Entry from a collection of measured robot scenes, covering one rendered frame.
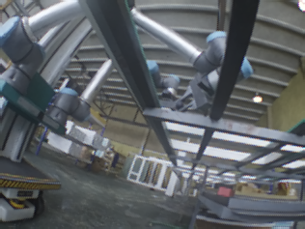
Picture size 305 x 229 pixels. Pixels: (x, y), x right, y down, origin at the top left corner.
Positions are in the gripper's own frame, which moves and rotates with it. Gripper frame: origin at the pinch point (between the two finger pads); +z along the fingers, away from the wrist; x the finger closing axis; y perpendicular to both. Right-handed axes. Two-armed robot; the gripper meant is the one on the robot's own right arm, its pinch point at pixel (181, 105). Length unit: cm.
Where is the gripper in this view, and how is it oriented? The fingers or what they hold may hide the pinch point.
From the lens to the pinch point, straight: 68.9
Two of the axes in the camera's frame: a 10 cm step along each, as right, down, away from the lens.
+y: 7.6, 2.3, 6.1
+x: -1.2, -8.7, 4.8
